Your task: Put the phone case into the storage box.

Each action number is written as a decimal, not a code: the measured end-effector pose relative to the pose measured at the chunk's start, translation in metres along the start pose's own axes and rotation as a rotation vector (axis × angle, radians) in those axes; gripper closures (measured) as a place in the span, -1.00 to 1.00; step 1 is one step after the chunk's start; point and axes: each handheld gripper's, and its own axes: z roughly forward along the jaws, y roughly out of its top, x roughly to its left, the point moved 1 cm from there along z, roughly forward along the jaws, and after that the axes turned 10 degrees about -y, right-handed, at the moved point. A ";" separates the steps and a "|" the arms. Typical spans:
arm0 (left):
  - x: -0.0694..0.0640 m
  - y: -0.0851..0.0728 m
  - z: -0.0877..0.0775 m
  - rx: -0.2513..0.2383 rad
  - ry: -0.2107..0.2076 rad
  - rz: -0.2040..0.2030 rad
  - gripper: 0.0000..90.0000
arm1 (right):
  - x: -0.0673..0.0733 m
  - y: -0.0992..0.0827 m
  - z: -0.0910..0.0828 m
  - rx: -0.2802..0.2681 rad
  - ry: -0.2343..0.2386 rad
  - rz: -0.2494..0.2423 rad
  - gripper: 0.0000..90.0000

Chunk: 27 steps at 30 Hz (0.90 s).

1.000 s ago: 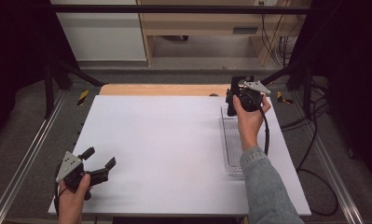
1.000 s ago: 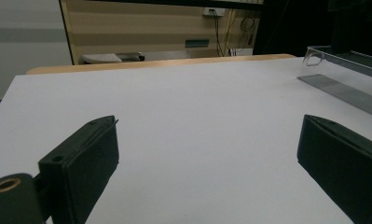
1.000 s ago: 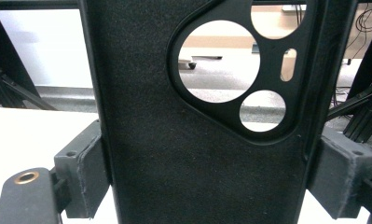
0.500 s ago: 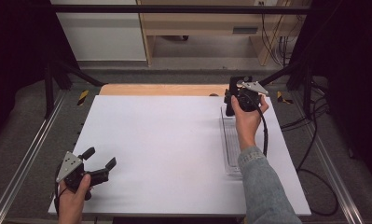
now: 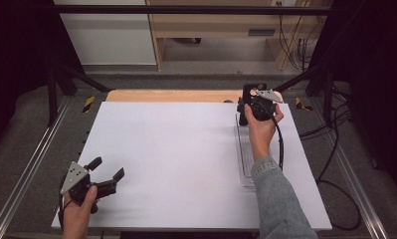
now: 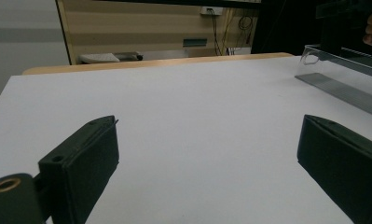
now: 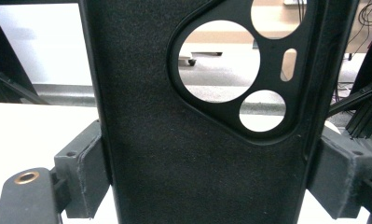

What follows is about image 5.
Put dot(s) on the person's right hand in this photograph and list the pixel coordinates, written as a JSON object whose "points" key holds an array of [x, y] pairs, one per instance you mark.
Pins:
{"points": [[261, 136]]}

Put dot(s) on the clear plastic box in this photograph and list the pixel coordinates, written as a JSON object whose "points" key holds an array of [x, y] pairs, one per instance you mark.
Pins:
{"points": [[242, 152]]}

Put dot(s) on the wooden desk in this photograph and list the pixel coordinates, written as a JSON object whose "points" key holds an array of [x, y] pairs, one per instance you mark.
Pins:
{"points": [[212, 23]]}

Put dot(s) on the grey desk label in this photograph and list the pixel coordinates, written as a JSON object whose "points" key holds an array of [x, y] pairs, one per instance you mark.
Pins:
{"points": [[261, 32]]}

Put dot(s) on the black curtain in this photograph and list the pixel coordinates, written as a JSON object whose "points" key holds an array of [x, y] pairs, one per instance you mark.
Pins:
{"points": [[17, 66], [378, 83]]}

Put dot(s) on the black metal stand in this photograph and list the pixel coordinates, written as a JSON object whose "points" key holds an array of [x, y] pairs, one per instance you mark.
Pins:
{"points": [[52, 96], [328, 96]]}

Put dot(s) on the person's left hand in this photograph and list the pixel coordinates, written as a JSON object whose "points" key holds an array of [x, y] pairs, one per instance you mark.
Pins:
{"points": [[78, 215]]}

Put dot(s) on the wooden table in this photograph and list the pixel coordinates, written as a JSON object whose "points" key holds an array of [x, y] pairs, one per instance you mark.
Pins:
{"points": [[169, 95]]}

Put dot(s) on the aluminium rail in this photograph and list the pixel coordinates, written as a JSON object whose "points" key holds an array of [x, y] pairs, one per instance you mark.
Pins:
{"points": [[358, 186], [27, 172]]}

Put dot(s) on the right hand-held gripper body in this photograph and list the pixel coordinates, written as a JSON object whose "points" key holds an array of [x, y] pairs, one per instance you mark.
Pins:
{"points": [[262, 109]]}

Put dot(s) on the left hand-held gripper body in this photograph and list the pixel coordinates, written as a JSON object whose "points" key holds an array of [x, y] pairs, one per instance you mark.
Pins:
{"points": [[74, 177]]}

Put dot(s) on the white cabinet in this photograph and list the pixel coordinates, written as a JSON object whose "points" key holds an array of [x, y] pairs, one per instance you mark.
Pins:
{"points": [[109, 40]]}

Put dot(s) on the white board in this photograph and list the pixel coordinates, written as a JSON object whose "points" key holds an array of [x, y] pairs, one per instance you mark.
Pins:
{"points": [[169, 166]]}

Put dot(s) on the black frame crossbar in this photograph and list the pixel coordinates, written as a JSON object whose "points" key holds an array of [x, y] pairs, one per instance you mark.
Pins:
{"points": [[186, 10]]}

